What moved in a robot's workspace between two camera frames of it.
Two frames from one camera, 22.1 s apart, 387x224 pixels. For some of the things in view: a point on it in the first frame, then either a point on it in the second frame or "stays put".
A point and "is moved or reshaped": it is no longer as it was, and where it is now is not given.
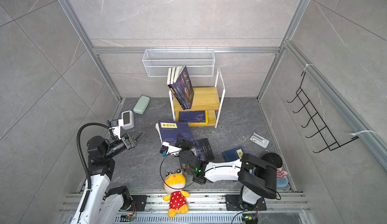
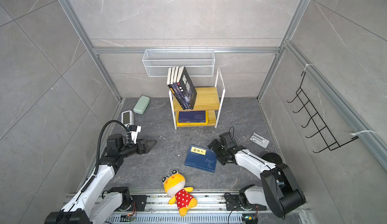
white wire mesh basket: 198,62 stays put
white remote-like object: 259,140 stays put
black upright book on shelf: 172,89 stays put
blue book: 233,154 is moved or reshaped
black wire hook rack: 315,119 stays put
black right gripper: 182,144 to 219,144
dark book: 202,148 to 187,88
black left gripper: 129,141 to 145,150
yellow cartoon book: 193,123 stays put
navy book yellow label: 170,130 to 192,116
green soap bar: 140,106 stays put
